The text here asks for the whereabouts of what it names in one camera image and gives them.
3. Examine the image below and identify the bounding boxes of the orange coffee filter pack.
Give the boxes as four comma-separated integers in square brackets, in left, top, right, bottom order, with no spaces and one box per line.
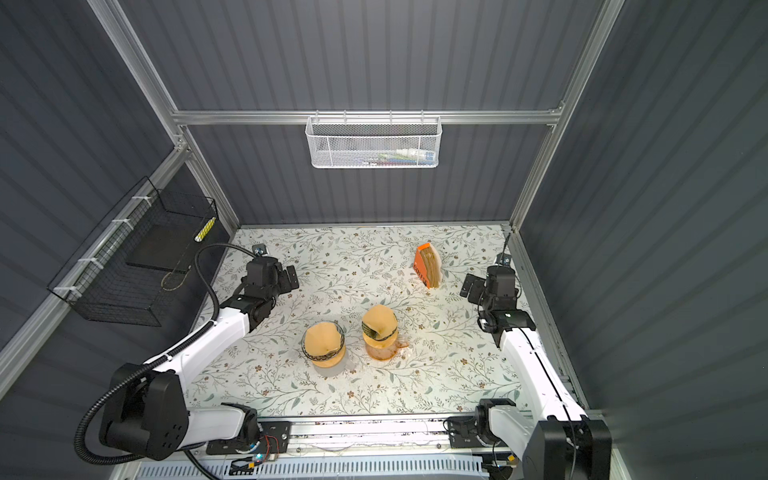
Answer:
[413,243,442,289]

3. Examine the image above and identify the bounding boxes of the grey clear glass dripper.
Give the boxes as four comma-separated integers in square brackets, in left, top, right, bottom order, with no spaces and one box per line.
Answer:
[301,322,346,366]

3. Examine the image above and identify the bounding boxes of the green glass dripper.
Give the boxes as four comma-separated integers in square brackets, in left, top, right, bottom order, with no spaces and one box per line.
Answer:
[361,322,398,342]

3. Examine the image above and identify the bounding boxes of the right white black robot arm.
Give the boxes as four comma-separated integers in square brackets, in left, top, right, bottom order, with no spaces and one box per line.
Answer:
[460,265,612,479]

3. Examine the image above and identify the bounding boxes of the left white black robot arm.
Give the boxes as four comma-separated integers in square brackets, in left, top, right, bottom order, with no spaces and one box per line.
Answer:
[99,256,299,460]

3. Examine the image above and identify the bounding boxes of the yellow marker pen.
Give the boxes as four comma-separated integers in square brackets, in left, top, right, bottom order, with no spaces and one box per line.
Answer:
[194,216,217,243]

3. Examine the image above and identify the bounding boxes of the black flat pad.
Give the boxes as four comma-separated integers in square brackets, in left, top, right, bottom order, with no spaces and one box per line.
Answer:
[126,225,201,273]

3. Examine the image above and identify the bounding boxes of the items in white basket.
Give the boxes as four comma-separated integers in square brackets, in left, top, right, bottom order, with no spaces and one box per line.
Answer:
[356,148,438,167]

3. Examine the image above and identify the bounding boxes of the white perforated vent strip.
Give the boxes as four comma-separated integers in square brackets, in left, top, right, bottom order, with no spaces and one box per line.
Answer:
[134,455,490,480]

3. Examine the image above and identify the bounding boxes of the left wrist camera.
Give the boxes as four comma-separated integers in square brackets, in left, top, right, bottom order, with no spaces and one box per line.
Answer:
[252,243,268,257]

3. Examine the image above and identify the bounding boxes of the black corrugated cable conduit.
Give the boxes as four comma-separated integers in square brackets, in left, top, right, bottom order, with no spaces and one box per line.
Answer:
[73,242,259,480]

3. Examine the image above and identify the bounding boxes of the black wire mesh basket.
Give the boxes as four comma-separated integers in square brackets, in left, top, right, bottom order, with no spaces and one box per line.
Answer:
[48,181,218,327]

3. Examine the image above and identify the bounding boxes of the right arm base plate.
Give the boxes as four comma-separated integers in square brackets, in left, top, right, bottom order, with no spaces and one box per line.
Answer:
[442,415,507,449]

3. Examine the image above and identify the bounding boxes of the white wire mesh basket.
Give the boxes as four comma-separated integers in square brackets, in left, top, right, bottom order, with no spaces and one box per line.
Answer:
[305,114,443,169]

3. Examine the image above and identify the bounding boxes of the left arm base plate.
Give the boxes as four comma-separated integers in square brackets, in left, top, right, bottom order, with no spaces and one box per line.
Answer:
[206,421,292,456]

